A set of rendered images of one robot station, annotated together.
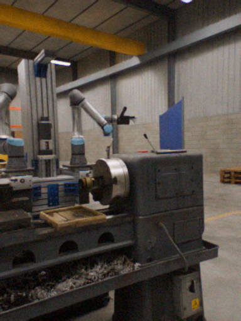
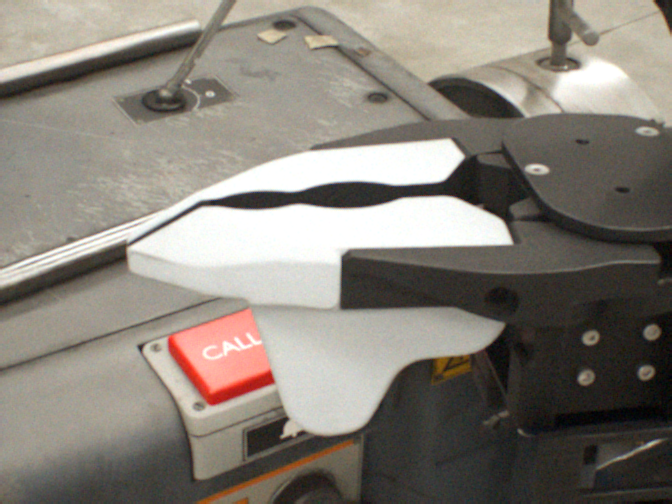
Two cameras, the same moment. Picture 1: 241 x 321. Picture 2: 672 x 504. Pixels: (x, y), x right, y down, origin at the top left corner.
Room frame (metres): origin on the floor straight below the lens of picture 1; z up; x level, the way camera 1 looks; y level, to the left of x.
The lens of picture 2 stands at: (2.91, -0.15, 1.76)
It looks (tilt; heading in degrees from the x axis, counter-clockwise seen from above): 36 degrees down; 178
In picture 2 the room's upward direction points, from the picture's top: 2 degrees clockwise
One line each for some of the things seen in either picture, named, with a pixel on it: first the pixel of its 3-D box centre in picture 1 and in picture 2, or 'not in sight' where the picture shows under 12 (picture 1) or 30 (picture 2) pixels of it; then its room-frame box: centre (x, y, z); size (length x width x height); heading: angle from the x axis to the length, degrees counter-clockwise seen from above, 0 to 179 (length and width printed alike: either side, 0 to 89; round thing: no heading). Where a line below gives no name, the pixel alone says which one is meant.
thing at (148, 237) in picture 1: (156, 262); not in sight; (2.13, -0.25, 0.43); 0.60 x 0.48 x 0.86; 120
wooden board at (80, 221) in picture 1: (71, 215); not in sight; (1.77, 0.31, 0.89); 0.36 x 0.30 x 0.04; 30
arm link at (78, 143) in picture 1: (78, 145); not in sight; (2.45, 0.36, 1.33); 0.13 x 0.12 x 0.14; 8
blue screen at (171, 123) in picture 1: (169, 147); not in sight; (8.57, -1.49, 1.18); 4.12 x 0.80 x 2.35; 179
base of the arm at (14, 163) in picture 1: (16, 162); not in sight; (2.20, 0.79, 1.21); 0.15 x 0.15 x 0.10
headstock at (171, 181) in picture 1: (154, 178); (174, 379); (2.13, -0.25, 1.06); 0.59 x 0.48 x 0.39; 120
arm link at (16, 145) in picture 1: (15, 147); not in sight; (2.21, 0.80, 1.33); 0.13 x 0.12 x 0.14; 51
